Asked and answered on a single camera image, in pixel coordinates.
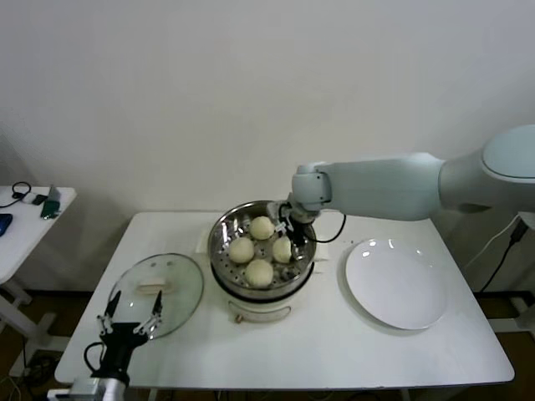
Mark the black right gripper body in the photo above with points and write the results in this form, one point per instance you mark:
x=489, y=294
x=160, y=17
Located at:
x=297, y=231

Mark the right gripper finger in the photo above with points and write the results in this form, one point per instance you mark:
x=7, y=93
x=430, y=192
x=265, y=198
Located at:
x=281, y=228
x=298, y=252

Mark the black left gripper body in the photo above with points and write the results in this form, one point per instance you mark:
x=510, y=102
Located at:
x=119, y=340

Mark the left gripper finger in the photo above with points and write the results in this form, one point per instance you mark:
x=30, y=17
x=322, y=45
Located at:
x=113, y=304
x=157, y=304

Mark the white steamed baozi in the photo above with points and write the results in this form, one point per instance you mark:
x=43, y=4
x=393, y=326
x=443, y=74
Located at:
x=241, y=251
x=259, y=273
x=262, y=228
x=281, y=250

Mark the round glass pot lid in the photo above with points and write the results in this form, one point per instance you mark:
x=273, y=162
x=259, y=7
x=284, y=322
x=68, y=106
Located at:
x=167, y=275

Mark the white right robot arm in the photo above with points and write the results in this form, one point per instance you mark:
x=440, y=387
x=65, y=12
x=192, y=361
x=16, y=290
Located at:
x=376, y=188

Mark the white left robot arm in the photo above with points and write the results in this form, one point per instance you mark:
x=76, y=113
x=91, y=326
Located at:
x=113, y=390

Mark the perforated steel steamer basket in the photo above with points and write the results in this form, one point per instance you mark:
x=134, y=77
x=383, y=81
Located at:
x=221, y=246

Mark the cream electric cooker base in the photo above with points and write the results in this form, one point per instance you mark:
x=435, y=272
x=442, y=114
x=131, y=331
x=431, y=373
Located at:
x=259, y=311

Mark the large white plate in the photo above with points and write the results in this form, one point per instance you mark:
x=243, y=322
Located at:
x=393, y=284

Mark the white side table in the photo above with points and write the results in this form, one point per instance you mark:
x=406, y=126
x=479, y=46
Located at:
x=25, y=250

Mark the green grey clamp tool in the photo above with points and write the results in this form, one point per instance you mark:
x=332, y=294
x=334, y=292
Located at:
x=50, y=209

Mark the small black phone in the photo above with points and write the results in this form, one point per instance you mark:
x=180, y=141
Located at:
x=38, y=200

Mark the blue rounded device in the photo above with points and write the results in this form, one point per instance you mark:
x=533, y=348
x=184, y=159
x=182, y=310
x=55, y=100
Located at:
x=5, y=225

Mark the small white box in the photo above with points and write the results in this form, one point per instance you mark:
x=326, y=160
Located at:
x=28, y=199

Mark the white stand foot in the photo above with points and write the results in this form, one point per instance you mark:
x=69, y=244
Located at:
x=526, y=311

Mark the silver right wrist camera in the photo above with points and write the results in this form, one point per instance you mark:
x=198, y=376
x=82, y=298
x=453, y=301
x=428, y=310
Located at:
x=281, y=211

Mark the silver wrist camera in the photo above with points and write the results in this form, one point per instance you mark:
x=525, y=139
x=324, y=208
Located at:
x=281, y=211
x=83, y=386

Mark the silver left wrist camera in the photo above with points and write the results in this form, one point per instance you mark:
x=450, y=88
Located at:
x=83, y=386

